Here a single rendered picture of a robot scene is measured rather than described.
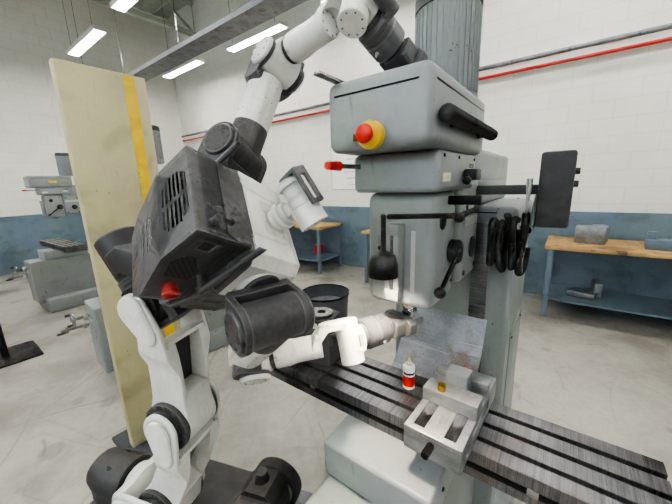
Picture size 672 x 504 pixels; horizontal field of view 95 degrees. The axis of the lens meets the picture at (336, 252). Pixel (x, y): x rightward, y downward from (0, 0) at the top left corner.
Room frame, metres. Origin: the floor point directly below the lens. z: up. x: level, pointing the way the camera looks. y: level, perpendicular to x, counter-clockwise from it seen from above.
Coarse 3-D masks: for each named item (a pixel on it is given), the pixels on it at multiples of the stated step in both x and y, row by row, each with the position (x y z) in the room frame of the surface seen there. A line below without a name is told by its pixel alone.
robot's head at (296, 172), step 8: (296, 168) 0.66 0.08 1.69; (304, 168) 0.68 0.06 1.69; (288, 176) 0.67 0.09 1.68; (296, 176) 0.65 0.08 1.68; (304, 176) 0.67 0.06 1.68; (280, 184) 0.67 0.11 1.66; (304, 184) 0.65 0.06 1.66; (312, 184) 0.67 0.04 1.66; (304, 192) 0.65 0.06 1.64; (312, 200) 0.64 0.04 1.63; (320, 200) 0.66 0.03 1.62
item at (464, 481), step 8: (328, 480) 0.77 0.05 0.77; (336, 480) 0.77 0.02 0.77; (456, 480) 0.84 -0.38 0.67; (464, 480) 0.94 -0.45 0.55; (472, 480) 1.06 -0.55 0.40; (320, 488) 0.75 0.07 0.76; (328, 488) 0.75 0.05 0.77; (336, 488) 0.75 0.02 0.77; (344, 488) 0.75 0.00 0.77; (456, 488) 0.84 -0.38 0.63; (464, 488) 0.95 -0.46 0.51; (472, 488) 1.08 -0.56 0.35; (312, 496) 0.73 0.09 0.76; (320, 496) 0.72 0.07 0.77; (328, 496) 0.72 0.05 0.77; (336, 496) 0.72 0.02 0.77; (344, 496) 0.72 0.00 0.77; (352, 496) 0.72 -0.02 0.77; (360, 496) 0.72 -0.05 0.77; (448, 496) 0.77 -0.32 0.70; (456, 496) 0.85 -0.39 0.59; (464, 496) 0.95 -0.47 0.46; (472, 496) 1.09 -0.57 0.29
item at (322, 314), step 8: (320, 312) 1.15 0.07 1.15; (328, 312) 1.13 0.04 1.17; (336, 312) 1.15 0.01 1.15; (320, 320) 1.08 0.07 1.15; (328, 320) 1.08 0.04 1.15; (296, 336) 1.12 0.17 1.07; (328, 344) 1.06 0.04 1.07; (328, 352) 1.06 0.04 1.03; (336, 352) 1.11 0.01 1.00; (312, 360) 1.09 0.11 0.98; (320, 360) 1.07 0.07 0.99; (328, 360) 1.06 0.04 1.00
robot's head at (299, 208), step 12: (288, 192) 0.66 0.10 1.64; (300, 192) 0.66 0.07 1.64; (276, 204) 0.69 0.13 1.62; (288, 204) 0.67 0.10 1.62; (300, 204) 0.65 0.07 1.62; (276, 216) 0.67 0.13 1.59; (288, 216) 0.67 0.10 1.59; (300, 216) 0.65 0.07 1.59; (312, 216) 0.64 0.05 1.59; (324, 216) 0.66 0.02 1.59; (300, 228) 0.66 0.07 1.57
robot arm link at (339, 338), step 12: (360, 324) 0.80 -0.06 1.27; (372, 324) 0.79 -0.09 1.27; (336, 336) 0.78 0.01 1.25; (348, 336) 0.75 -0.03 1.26; (360, 336) 0.76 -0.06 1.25; (372, 336) 0.77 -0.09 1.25; (348, 348) 0.74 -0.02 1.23; (360, 348) 0.75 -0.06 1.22; (348, 360) 0.73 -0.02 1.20; (360, 360) 0.74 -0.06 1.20
